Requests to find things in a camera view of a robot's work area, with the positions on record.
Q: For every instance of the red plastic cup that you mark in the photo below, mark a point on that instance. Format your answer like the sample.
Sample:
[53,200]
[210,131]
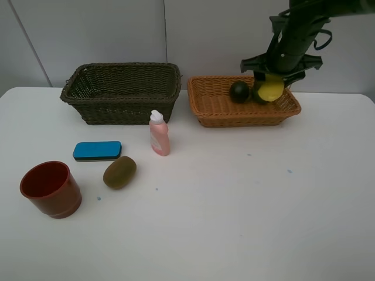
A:
[51,187]

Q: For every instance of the pink bottle white cap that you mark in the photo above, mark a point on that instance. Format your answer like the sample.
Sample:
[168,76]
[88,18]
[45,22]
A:
[159,134]

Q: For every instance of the dark mangosteen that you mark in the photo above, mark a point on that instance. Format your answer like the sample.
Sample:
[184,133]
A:
[239,92]

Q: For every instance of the orange wicker basket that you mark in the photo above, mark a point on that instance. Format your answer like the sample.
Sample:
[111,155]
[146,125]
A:
[210,102]

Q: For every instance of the green lime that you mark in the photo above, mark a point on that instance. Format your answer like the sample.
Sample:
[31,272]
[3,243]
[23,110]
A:
[259,98]

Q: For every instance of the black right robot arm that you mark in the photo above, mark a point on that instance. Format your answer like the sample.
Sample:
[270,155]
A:
[294,31]

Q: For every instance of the blue whiteboard eraser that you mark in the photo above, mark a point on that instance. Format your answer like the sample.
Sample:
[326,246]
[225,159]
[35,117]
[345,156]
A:
[97,151]

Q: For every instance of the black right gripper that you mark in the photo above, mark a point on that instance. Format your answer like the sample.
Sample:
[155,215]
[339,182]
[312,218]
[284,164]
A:
[291,69]

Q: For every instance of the yellow lemon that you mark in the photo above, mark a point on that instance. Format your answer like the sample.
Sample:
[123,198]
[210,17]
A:
[271,88]

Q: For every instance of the brown kiwi fruit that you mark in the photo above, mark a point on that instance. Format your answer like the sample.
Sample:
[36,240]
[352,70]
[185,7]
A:
[119,173]

